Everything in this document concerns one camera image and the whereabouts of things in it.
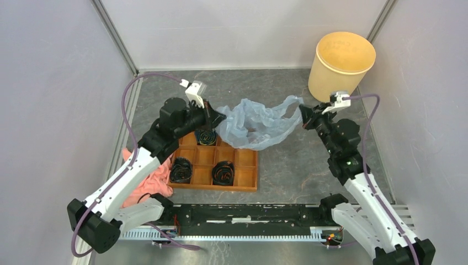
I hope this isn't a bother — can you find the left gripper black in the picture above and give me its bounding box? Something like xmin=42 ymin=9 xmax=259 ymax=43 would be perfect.
xmin=175 ymin=97 xmax=227 ymax=139

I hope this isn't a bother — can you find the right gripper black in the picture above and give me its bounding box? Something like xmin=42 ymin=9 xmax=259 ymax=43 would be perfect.
xmin=299 ymin=101 xmax=337 ymax=155

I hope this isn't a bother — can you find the light blue plastic trash bag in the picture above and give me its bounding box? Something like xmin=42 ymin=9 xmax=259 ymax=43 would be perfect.
xmin=216 ymin=95 xmax=304 ymax=151

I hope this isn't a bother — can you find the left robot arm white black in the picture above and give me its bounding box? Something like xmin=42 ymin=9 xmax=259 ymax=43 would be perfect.
xmin=67 ymin=98 xmax=226 ymax=257

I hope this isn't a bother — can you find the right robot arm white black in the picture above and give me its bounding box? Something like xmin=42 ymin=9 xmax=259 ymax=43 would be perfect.
xmin=299 ymin=103 xmax=435 ymax=264

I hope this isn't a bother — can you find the yellow round trash bin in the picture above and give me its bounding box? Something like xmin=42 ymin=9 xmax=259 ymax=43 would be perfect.
xmin=308 ymin=31 xmax=376 ymax=102

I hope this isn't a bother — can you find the orange compartment tray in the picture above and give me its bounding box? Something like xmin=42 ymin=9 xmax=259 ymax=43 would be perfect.
xmin=169 ymin=132 xmax=259 ymax=192

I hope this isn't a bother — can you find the black orange rolled belt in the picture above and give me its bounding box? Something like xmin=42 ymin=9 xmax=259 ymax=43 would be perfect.
xmin=211 ymin=161 xmax=235 ymax=186

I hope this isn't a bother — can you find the black rolled belt left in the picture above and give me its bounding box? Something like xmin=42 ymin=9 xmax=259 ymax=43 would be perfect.
xmin=169 ymin=157 xmax=193 ymax=184

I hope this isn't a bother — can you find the pink cloth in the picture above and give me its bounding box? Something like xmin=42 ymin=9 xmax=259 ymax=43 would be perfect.
xmin=121 ymin=156 xmax=173 ymax=208

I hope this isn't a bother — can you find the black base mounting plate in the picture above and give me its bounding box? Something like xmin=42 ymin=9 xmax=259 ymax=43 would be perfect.
xmin=152 ymin=204 xmax=338 ymax=236

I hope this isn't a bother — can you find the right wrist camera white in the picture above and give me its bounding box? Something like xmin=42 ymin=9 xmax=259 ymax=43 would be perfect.
xmin=322 ymin=91 xmax=351 ymax=114

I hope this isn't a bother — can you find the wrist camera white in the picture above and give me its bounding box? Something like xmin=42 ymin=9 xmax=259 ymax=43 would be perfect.
xmin=322 ymin=91 xmax=351 ymax=114
xmin=180 ymin=79 xmax=207 ymax=109

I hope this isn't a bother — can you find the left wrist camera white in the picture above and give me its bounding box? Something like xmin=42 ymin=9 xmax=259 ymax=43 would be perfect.
xmin=180 ymin=79 xmax=207 ymax=109

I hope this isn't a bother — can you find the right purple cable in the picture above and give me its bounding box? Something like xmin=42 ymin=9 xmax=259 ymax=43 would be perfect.
xmin=342 ymin=93 xmax=421 ymax=265

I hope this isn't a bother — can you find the purple cable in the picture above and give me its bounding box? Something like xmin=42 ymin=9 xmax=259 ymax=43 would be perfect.
xmin=342 ymin=93 xmax=421 ymax=265
xmin=71 ymin=72 xmax=185 ymax=258

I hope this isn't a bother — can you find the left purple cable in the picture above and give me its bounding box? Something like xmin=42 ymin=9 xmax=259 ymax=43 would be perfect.
xmin=71 ymin=72 xmax=185 ymax=258

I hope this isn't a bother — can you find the aluminium frame rail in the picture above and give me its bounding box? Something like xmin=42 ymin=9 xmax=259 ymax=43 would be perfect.
xmin=83 ymin=204 xmax=414 ymax=242

